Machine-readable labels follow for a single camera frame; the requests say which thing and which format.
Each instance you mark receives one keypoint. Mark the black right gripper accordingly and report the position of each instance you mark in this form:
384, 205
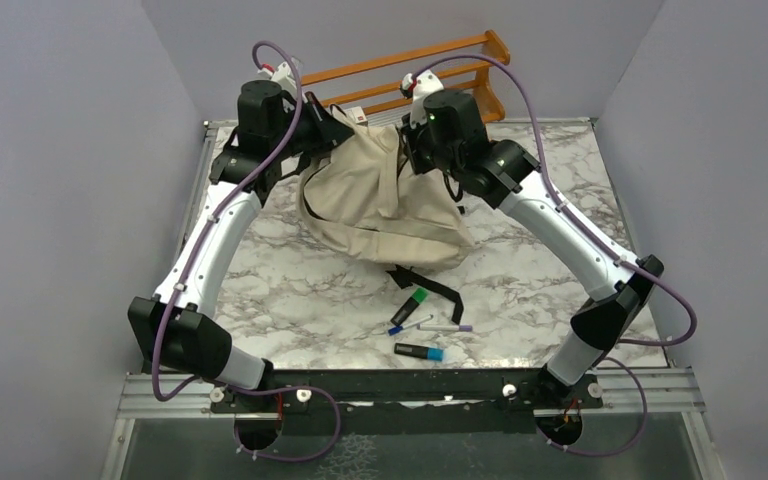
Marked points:
411, 135

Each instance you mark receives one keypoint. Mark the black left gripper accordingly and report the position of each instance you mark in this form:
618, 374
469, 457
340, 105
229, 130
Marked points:
330, 129

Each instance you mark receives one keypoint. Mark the beige canvas backpack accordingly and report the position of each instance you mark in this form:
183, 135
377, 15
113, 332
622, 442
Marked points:
363, 200

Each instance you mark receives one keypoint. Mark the green-capped marker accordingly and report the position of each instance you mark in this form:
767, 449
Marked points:
409, 306

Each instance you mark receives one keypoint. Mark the white blue-capped pen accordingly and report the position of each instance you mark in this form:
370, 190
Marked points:
397, 329

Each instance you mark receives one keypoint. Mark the black blue highlighter marker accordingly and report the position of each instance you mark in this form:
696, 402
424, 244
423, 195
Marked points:
419, 352

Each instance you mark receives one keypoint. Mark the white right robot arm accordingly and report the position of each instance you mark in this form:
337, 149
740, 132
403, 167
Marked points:
617, 281

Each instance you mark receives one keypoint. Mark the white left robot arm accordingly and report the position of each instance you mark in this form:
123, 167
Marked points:
174, 327

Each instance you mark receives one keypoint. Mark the white red box on shelf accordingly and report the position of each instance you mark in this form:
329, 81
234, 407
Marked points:
357, 115

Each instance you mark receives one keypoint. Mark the white purple-capped pen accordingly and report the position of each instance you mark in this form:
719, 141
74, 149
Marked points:
445, 328

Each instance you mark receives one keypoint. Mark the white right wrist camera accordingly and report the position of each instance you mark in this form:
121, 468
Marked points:
417, 87

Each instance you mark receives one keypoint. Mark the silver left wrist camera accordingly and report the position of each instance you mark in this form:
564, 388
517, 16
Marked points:
283, 75

